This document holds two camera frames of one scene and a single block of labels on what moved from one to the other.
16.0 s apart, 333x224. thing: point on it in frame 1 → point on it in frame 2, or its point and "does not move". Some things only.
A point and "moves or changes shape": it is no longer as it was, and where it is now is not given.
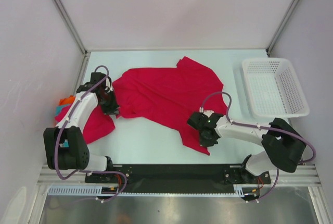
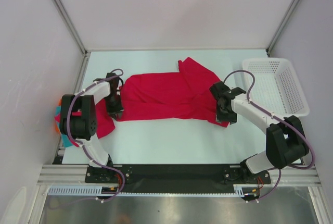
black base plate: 178,178 does not move
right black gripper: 207,143 → 231,118
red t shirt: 167,95 moves or changes shape
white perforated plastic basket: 273,88 does not move
